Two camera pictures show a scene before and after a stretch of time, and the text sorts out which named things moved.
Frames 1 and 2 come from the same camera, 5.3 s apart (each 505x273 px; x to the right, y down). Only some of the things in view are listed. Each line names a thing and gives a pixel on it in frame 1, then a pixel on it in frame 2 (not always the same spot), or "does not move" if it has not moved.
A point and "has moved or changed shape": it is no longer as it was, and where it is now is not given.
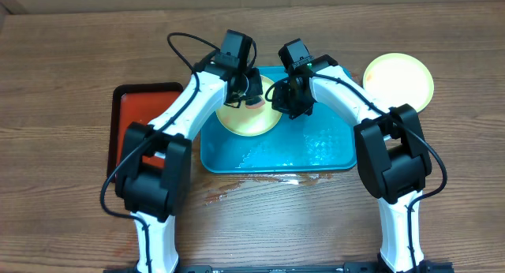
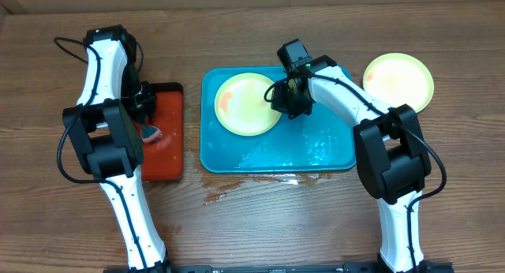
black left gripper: (256, 88) to (148, 102)
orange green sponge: (254, 102) has moved or changed shape
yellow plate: (245, 121) does not move
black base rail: (426, 267) does not move
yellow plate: (398, 79) does not move
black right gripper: (282, 104) does not move
